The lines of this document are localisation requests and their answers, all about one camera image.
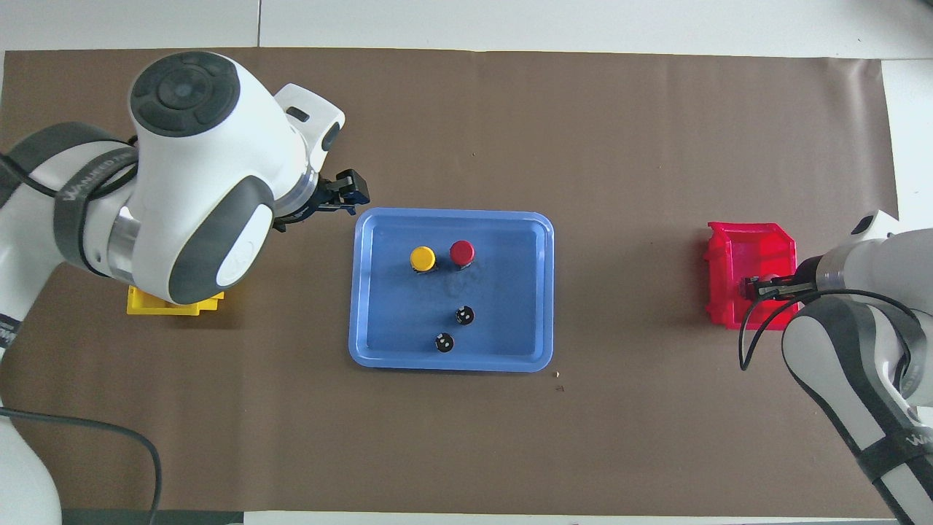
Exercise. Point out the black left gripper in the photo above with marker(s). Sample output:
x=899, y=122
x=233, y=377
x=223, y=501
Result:
x=321, y=197

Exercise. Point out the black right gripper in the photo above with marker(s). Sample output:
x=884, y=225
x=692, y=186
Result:
x=805, y=277

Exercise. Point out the yellow push button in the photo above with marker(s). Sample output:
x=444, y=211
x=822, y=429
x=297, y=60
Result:
x=423, y=258

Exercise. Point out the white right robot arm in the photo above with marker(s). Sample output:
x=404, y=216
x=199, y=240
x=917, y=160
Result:
x=867, y=343

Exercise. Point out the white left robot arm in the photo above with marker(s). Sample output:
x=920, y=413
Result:
x=189, y=182

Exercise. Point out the blue plastic tray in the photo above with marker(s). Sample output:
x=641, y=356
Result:
x=510, y=328

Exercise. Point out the red plastic bin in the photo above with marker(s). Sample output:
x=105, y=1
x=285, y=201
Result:
x=729, y=248

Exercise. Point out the small black cylinder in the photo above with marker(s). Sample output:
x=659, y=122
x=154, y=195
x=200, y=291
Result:
x=444, y=343
x=465, y=316

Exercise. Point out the yellow plastic bin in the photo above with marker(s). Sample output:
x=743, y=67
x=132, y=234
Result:
x=157, y=306

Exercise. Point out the brown paper mat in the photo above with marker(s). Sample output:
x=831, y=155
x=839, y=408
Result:
x=619, y=437

